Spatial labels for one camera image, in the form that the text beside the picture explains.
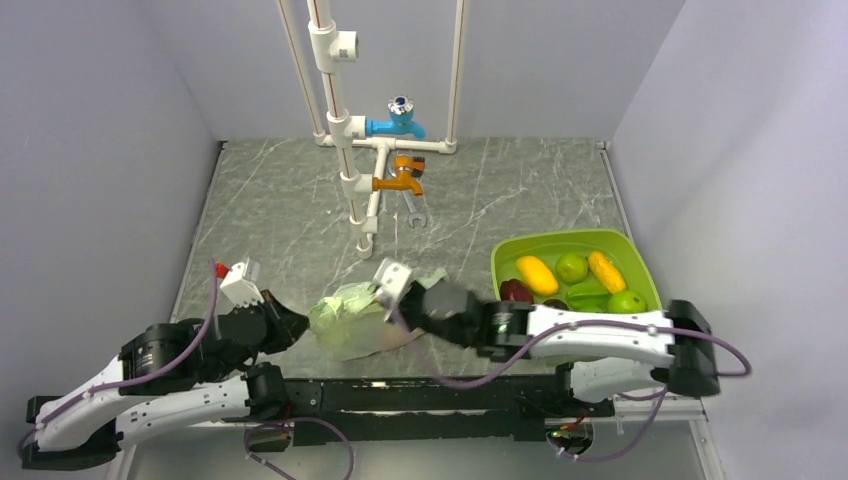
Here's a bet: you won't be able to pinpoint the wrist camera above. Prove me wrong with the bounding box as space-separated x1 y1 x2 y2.
372 258 413 308
215 257 262 307

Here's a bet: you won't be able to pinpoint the silver wrench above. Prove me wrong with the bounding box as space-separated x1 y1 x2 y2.
401 190 427 228

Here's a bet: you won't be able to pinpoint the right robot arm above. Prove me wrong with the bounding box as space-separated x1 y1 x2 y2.
388 281 721 415

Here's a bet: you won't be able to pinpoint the orange faucet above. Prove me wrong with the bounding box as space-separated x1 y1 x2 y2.
371 155 426 196

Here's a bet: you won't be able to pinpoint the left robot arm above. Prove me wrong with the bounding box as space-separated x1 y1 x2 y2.
18 290 309 471

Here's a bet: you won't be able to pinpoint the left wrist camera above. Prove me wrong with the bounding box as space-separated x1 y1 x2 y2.
215 257 262 307

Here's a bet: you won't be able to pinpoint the green fake pepper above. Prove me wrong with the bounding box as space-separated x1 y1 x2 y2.
565 282 611 313

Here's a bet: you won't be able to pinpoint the green fake apple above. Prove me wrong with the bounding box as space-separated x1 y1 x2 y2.
607 290 648 314

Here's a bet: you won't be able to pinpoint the dark red fake fruit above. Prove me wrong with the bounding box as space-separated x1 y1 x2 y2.
499 279 534 304

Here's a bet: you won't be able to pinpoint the yellow fake mango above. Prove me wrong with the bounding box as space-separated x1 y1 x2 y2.
515 255 560 297

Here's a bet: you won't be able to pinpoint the green fake lime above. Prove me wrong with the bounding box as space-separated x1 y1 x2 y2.
555 253 589 285

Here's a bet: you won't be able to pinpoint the green plastic basin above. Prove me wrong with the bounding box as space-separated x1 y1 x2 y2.
491 229 662 313

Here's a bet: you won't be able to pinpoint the yellow fake corn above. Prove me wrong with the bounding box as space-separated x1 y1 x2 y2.
587 251 627 294

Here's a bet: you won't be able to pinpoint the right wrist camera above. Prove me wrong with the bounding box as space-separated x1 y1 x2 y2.
372 258 413 308

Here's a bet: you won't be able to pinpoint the white PVC pipe frame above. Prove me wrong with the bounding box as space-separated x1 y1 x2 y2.
276 1 469 259

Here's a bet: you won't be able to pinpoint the blue faucet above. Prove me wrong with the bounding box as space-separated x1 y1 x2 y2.
365 95 427 140

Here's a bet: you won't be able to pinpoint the light green plastic bag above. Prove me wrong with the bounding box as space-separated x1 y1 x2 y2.
308 282 423 361

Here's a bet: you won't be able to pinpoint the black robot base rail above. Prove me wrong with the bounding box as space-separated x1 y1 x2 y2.
248 374 615 446

